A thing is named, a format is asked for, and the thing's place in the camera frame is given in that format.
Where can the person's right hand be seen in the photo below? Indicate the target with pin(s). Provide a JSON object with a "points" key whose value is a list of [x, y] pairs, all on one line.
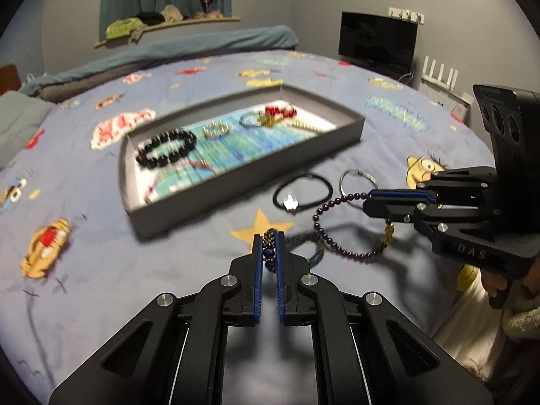
{"points": [[486, 282]]}

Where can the pink cloth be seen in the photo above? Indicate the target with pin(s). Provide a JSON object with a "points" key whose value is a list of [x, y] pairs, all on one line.
{"points": [[209, 14]]}

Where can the grey blanket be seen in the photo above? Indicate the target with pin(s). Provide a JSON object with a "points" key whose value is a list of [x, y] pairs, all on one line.
{"points": [[84, 82]]}

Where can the small pink box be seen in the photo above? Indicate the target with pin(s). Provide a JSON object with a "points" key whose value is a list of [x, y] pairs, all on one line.
{"points": [[460, 113]]}

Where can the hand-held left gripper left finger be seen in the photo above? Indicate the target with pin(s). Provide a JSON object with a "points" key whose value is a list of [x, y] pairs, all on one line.
{"points": [[257, 278]]}

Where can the wooden window sill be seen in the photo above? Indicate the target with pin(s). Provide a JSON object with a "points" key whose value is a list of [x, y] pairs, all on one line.
{"points": [[211, 20]]}

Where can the grey pillow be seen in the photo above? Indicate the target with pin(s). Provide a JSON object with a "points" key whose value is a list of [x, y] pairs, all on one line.
{"points": [[21, 122]]}

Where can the green cloth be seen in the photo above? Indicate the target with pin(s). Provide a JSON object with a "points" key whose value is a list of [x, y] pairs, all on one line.
{"points": [[120, 28]]}

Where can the black cloth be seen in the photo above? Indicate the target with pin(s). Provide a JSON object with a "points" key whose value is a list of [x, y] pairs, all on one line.
{"points": [[151, 17]]}

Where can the teal quilt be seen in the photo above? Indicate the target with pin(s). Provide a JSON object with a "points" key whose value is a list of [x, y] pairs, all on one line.
{"points": [[190, 44]]}

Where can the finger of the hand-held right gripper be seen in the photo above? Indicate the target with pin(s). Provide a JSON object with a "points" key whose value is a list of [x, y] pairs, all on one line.
{"points": [[392, 209], [460, 185]]}

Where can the wooden headboard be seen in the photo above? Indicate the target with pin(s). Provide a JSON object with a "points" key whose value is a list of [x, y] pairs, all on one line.
{"points": [[8, 78]]}

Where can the printed paper sheet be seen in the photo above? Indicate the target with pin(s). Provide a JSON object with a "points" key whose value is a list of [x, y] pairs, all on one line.
{"points": [[236, 152]]}

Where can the grey cardboard box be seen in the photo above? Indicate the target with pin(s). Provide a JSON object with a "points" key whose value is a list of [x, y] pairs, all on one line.
{"points": [[211, 194]]}

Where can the black monitor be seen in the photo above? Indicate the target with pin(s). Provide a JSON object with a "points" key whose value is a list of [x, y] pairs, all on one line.
{"points": [[375, 42]]}

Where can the beige cloth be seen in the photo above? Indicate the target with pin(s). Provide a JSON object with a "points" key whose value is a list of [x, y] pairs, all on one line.
{"points": [[172, 12]]}

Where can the white router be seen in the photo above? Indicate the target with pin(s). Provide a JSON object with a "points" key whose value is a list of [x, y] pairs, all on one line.
{"points": [[443, 86]]}

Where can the white bed sheet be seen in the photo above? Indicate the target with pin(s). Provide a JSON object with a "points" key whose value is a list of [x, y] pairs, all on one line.
{"points": [[464, 337]]}

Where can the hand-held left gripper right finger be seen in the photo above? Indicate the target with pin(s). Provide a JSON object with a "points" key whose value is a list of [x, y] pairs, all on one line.
{"points": [[282, 287]]}

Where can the white wall hook rack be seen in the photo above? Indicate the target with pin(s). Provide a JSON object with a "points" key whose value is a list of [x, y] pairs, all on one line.
{"points": [[407, 14]]}

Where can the silver bangle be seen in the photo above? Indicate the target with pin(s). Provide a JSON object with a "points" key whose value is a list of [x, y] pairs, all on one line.
{"points": [[365, 174]]}

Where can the silver pearl hair clip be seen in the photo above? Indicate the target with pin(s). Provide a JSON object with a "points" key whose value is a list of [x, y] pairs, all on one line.
{"points": [[310, 126]]}

